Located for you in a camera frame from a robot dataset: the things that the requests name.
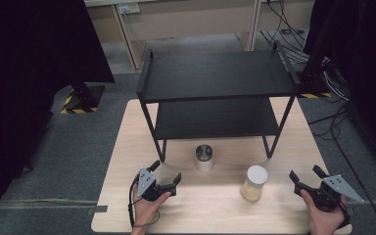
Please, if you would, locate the black curtain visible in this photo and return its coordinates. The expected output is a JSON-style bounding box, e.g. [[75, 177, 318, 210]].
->
[[303, 0, 376, 179], [0, 0, 117, 230]]

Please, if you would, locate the person's right hand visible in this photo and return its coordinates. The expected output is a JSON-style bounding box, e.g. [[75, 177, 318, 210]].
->
[[299, 189, 350, 235]]

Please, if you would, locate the black cable bundle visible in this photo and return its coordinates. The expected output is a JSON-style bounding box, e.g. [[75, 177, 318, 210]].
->
[[259, 0, 311, 66]]

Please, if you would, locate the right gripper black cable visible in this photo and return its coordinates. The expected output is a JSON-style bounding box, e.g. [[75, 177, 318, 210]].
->
[[337, 193, 353, 230]]

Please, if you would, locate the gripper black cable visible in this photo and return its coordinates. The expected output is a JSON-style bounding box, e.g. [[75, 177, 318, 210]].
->
[[127, 175, 162, 229], [337, 193, 353, 230]]

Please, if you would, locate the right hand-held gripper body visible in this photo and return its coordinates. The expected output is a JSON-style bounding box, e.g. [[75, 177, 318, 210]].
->
[[294, 174, 365, 213]]

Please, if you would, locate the light wooden desk frame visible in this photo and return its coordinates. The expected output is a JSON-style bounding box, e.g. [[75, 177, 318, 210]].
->
[[83, 0, 315, 71]]

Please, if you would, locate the person's left hand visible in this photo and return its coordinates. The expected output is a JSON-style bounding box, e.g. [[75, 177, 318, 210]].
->
[[131, 190, 172, 235]]

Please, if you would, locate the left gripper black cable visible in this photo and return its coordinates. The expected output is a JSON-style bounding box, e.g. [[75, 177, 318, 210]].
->
[[127, 175, 162, 229]]

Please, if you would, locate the grey floor tape strip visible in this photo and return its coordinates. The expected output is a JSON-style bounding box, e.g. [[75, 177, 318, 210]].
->
[[87, 205, 109, 215]]

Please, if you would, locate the glass jar with white lid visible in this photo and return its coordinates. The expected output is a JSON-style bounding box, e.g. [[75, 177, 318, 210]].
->
[[240, 164, 269, 202]]

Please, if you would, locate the glass jar with metal lid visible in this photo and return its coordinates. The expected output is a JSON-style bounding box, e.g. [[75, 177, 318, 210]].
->
[[195, 144, 214, 173]]

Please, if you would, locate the black two-tier shelf rack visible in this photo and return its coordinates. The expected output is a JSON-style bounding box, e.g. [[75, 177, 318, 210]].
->
[[136, 39, 302, 164]]

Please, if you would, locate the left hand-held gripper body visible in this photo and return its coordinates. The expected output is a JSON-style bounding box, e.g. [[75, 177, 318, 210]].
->
[[136, 167, 172, 202]]

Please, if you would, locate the white wall socket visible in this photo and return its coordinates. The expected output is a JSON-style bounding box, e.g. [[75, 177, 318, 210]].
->
[[117, 2, 142, 16]]

